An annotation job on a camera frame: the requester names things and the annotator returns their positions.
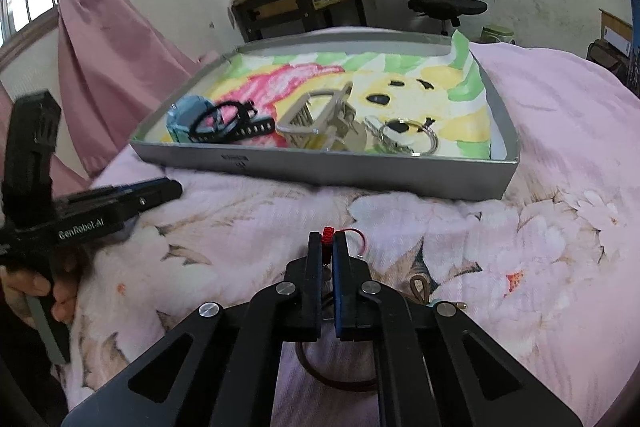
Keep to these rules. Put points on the brown bangle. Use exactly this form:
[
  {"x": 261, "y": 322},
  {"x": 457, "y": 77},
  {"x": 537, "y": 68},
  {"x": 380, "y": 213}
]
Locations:
[{"x": 305, "y": 364}]

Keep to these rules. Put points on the green stool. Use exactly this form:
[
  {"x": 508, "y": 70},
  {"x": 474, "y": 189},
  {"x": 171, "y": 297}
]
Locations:
[{"x": 497, "y": 34}]

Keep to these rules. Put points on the blue smartwatch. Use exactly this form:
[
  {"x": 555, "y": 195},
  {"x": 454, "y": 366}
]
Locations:
[{"x": 182, "y": 119}]

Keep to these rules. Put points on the silver metal rings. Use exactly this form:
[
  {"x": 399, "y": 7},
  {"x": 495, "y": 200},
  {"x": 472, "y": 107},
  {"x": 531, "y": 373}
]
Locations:
[{"x": 434, "y": 139}]

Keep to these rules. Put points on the brown bag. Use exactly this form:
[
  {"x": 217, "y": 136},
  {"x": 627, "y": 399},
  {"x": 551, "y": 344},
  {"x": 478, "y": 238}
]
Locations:
[{"x": 602, "y": 57}]

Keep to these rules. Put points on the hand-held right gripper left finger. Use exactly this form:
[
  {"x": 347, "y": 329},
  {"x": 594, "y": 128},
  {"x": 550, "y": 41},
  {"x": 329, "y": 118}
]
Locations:
[{"x": 312, "y": 292}]

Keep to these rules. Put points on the grey tray box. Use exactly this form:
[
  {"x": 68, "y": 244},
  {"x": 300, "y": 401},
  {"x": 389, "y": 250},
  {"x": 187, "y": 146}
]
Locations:
[{"x": 350, "y": 172}]

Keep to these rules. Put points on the beige hair claw clip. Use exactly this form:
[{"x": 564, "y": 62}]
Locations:
[{"x": 300, "y": 127}]

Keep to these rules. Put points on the cardboard box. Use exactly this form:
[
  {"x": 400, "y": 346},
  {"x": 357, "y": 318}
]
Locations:
[{"x": 615, "y": 34}]

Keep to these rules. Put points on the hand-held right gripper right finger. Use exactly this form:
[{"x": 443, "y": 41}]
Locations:
[{"x": 342, "y": 302}]

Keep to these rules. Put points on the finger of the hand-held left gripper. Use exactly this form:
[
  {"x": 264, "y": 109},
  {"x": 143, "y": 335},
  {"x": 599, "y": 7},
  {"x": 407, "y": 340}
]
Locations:
[{"x": 140, "y": 194}]

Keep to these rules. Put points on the wooden desk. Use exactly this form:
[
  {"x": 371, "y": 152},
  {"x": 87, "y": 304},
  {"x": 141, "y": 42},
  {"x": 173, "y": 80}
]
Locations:
[{"x": 270, "y": 9}]

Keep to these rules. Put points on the person's left hand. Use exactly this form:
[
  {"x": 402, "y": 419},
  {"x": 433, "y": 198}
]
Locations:
[{"x": 62, "y": 292}]

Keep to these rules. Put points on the cartoon printed paper liner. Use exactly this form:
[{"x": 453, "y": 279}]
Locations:
[{"x": 310, "y": 77}]

